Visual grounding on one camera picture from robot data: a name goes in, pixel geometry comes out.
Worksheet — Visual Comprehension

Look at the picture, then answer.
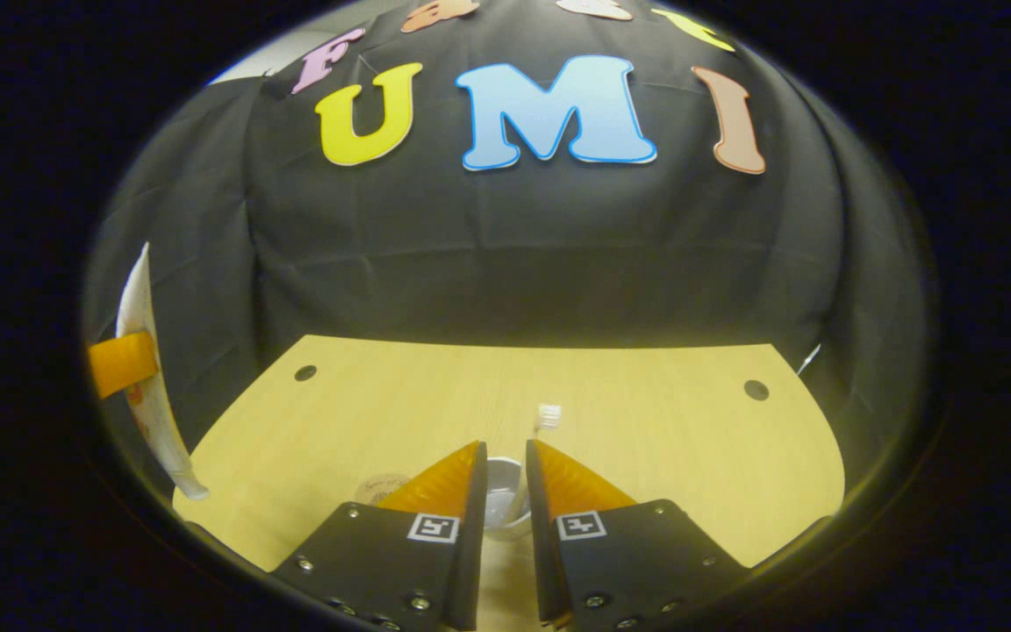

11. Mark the round cork coaster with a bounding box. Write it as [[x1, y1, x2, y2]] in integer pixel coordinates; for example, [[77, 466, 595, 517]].
[[354, 473, 414, 507]]

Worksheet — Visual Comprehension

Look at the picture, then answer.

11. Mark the black backdrop cloth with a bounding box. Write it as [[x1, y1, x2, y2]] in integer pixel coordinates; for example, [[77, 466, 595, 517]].
[[80, 0, 936, 528]]

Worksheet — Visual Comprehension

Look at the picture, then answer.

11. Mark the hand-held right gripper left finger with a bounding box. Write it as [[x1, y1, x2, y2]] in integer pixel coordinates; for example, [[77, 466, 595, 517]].
[[270, 440, 491, 632]]

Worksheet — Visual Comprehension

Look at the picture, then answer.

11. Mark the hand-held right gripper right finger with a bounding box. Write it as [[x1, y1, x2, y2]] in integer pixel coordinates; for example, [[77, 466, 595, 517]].
[[524, 439, 752, 632]]

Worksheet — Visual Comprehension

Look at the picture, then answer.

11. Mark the white cup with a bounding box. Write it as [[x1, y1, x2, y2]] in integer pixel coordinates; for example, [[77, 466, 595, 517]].
[[481, 456, 534, 542]]

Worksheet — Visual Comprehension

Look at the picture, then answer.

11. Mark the light wooden desktop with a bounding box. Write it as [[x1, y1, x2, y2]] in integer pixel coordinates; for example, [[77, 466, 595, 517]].
[[172, 334, 847, 632]]

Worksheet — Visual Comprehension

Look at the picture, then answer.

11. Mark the white toothpaste tube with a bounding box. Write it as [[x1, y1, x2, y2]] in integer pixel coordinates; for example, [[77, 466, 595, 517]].
[[115, 242, 210, 501]]

